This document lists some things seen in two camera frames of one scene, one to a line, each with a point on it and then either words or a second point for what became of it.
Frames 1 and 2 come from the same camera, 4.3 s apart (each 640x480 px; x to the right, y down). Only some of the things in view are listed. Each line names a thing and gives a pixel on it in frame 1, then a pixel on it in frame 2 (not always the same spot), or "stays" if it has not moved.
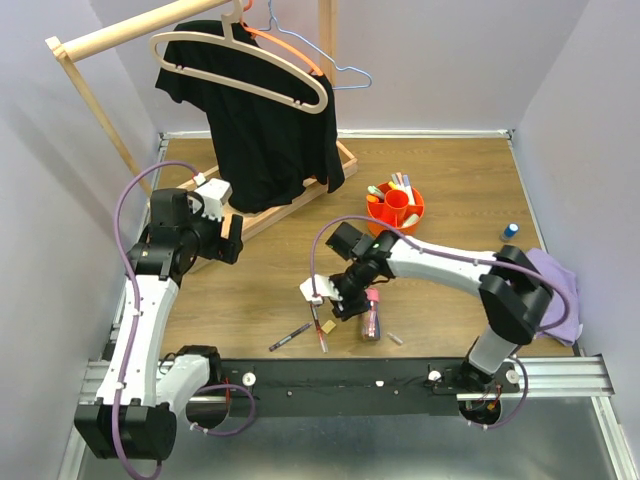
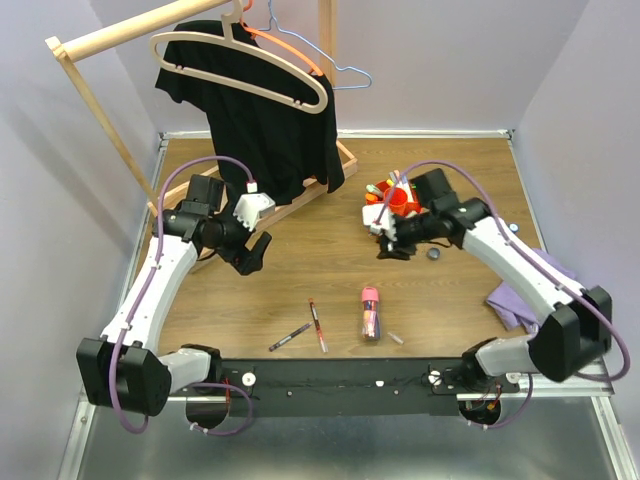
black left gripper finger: x=237 y=225 → x=261 y=244
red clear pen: x=322 y=339 stays
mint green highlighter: x=375 y=190 stays
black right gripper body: x=352 y=287 → x=409 y=231
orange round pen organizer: x=400 y=208 stays
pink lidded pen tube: x=371 y=324 stays
